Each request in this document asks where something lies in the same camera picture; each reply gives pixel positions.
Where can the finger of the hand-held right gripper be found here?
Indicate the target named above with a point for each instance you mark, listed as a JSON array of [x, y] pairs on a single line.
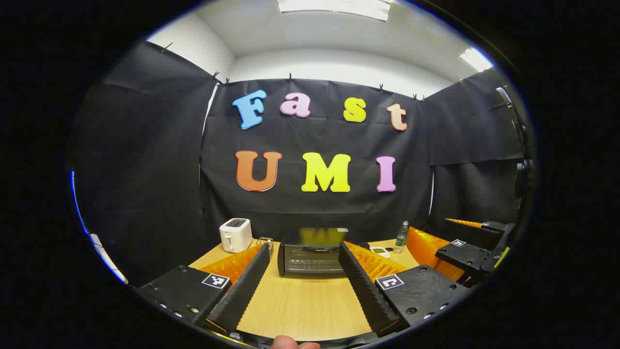
[[496, 228], [465, 257]]

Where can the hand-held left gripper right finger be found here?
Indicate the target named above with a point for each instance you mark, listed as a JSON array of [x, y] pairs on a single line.
[[361, 286]]

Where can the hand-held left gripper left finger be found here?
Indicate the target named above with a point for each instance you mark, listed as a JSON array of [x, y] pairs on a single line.
[[247, 286]]

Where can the black electric oven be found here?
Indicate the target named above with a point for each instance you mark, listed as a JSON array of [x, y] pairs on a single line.
[[310, 259]]

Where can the white divided plate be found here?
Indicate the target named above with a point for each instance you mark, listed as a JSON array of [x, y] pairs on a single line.
[[381, 251]]

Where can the glass jar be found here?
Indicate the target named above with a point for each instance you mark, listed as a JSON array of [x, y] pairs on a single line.
[[260, 242]]

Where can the white toaster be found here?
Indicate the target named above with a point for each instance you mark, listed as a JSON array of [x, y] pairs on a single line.
[[235, 235]]

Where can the clear plastic water bottle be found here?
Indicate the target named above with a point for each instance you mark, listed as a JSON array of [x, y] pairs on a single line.
[[401, 237]]

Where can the black backdrop cloth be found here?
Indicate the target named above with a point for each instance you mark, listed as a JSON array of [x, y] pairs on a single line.
[[160, 184]]

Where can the ceiling light panel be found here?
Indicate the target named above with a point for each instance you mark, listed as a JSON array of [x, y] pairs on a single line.
[[475, 59]]

